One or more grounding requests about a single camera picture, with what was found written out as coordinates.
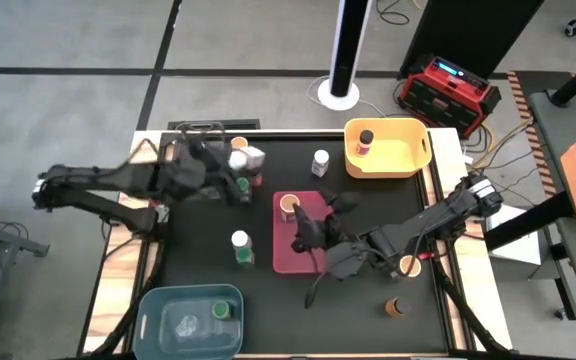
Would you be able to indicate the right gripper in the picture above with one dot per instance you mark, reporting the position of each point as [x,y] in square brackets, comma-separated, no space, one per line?
[330,232]

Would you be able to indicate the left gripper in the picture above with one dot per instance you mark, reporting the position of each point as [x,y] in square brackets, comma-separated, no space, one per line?
[200,172]

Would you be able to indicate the bagel seasoning jar white lid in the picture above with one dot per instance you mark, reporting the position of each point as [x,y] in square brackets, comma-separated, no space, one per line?
[255,157]
[320,165]
[240,239]

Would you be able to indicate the furikake jar tan lid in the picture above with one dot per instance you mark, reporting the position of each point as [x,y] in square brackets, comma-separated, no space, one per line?
[410,266]
[289,205]
[239,142]

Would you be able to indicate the red spice jar black lid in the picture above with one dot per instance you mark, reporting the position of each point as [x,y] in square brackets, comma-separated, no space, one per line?
[364,145]

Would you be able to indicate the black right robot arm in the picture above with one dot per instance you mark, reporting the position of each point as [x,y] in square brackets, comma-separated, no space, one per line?
[433,220]

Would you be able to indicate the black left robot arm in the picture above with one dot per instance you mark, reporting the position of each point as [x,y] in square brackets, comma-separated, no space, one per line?
[118,176]

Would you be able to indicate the pink plastic bin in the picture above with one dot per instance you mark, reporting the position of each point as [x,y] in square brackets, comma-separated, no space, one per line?
[288,250]

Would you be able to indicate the clear plastic bin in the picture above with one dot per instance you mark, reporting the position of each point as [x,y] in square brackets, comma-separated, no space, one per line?
[220,135]

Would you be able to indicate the black floor bar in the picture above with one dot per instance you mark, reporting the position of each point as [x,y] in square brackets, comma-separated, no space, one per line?
[238,124]

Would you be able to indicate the yellow plastic bin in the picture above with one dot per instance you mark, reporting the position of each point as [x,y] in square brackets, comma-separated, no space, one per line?
[393,160]

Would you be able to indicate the black tower with white base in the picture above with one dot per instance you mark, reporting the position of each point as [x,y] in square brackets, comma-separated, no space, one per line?
[348,50]

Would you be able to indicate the blue-grey plastic bin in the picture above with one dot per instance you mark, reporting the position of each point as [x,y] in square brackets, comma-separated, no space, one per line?
[150,320]

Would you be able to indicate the red black power box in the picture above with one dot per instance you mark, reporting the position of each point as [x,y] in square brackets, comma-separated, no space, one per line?
[443,100]

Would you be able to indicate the white box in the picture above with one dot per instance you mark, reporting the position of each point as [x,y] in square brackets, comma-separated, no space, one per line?
[518,245]

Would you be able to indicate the black divider panel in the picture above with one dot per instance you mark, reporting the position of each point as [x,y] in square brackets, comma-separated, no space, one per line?
[468,35]

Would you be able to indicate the grey side table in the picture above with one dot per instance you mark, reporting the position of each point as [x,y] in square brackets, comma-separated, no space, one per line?
[548,115]

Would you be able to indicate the caster wheel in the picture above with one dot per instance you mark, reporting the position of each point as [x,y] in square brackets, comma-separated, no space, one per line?
[572,27]

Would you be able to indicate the black rig frame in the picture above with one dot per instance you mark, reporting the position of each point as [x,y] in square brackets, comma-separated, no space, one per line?
[468,320]

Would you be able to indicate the grey metal frame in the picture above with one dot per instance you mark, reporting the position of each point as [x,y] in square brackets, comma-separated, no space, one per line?
[8,239]

